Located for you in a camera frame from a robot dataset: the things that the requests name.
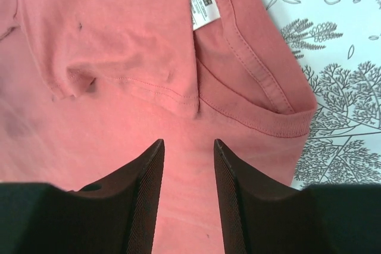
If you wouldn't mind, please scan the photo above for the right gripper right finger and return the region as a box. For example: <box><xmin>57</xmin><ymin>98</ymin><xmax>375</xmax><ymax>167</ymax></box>
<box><xmin>214</xmin><ymin>140</ymin><xmax>380</xmax><ymax>253</ymax></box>

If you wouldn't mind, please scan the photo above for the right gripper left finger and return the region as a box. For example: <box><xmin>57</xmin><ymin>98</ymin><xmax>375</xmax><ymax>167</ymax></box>
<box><xmin>1</xmin><ymin>139</ymin><xmax>165</xmax><ymax>253</ymax></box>

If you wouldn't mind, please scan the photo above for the salmon pink t shirt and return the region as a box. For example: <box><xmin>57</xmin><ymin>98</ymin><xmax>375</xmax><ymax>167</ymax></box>
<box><xmin>1</xmin><ymin>0</ymin><xmax>317</xmax><ymax>253</ymax></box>

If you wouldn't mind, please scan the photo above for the floral patterned table mat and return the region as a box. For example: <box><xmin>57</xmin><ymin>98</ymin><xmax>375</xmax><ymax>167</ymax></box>
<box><xmin>263</xmin><ymin>0</ymin><xmax>380</xmax><ymax>189</ymax></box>

